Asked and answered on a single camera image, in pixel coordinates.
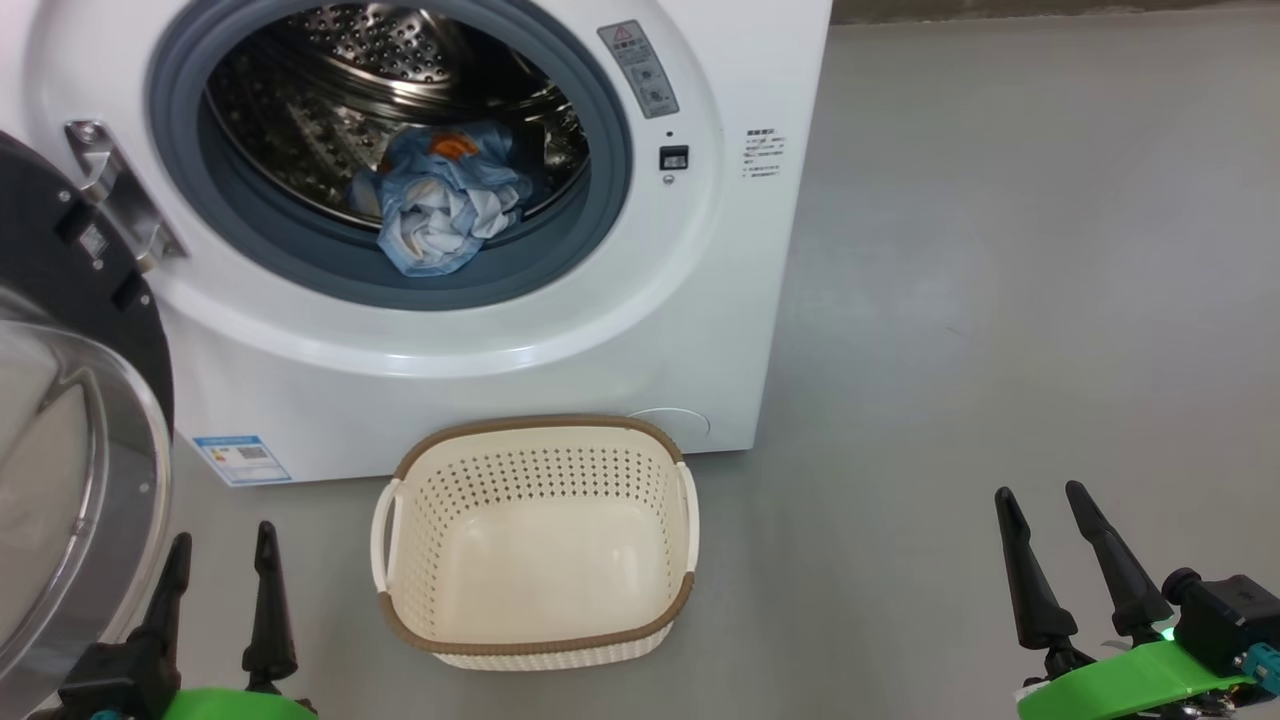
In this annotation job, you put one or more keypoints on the black round glass washer door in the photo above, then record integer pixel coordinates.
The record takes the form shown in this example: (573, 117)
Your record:
(40, 230)

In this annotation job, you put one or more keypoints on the grey warning sticker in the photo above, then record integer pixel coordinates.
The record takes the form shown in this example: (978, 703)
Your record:
(640, 70)

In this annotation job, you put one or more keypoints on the white front-load washing machine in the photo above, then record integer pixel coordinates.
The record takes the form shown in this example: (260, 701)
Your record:
(600, 380)

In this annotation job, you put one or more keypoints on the blue energy label sticker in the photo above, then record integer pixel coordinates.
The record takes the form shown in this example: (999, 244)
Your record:
(243, 460)

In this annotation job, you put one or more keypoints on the metal door hinge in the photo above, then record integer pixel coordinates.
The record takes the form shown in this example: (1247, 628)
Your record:
(110, 185)

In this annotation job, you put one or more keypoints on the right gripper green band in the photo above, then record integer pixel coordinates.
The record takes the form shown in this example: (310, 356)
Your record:
(1120, 685)

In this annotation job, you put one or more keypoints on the round white filter cover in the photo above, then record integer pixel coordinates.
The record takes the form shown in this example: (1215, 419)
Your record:
(690, 422)

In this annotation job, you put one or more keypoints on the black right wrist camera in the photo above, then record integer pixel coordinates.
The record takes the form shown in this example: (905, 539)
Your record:
(1225, 620)

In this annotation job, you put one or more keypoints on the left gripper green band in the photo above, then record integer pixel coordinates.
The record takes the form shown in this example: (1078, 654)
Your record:
(240, 706)

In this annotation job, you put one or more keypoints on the blue printed garment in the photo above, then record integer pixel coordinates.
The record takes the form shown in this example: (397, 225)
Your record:
(440, 220)

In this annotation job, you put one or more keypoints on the stainless steel washing machine drum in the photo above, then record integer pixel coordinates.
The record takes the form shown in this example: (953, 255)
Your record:
(340, 90)

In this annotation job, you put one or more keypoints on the cream laundry basket brown rim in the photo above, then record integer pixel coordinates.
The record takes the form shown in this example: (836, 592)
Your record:
(540, 570)

